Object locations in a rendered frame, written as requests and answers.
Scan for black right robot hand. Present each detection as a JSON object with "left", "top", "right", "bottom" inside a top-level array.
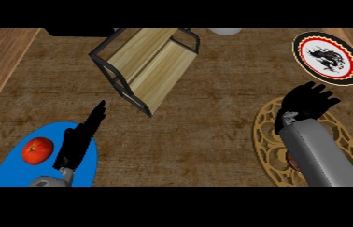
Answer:
[{"left": 274, "top": 80, "right": 343, "bottom": 135}]

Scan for white dragon print plate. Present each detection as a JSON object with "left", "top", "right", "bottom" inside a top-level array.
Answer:
[{"left": 291, "top": 31, "right": 353, "bottom": 87}]

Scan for red tomato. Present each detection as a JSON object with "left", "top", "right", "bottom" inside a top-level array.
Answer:
[{"left": 21, "top": 136, "right": 55, "bottom": 166}]

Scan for wooden tiered shelf black frame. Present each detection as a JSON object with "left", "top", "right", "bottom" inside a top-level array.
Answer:
[{"left": 89, "top": 27, "right": 201, "bottom": 119}]

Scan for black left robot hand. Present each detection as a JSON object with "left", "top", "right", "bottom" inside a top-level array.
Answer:
[{"left": 52, "top": 99, "right": 108, "bottom": 172}]

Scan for blue round plate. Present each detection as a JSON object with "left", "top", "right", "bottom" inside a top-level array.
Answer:
[{"left": 0, "top": 121, "right": 99, "bottom": 188}]

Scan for gold lattice round placemat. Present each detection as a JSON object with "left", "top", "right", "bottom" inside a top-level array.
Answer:
[{"left": 252, "top": 95, "right": 353, "bottom": 188}]

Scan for brown sweet potato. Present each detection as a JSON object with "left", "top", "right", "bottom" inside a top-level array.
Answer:
[{"left": 286, "top": 151, "right": 302, "bottom": 171}]

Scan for white round object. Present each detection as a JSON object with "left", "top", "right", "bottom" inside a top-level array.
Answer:
[{"left": 207, "top": 27, "right": 244, "bottom": 36}]

